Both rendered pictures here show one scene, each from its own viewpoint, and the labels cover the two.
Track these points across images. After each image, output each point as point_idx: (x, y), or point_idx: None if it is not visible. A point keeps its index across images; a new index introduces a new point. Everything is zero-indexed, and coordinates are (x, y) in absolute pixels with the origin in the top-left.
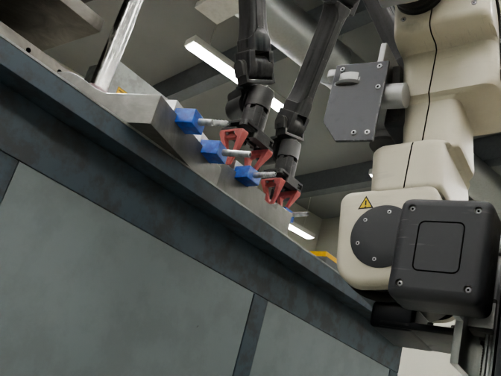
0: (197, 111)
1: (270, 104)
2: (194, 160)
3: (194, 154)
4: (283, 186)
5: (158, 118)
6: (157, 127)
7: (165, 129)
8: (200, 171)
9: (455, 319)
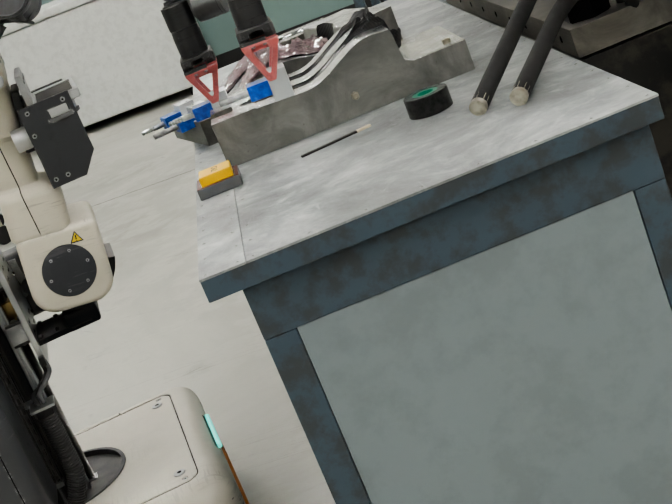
0: (160, 119)
1: (167, 25)
2: (192, 135)
3: (190, 132)
4: (261, 32)
5: (175, 131)
6: (178, 136)
7: (179, 133)
8: (197, 138)
9: (34, 318)
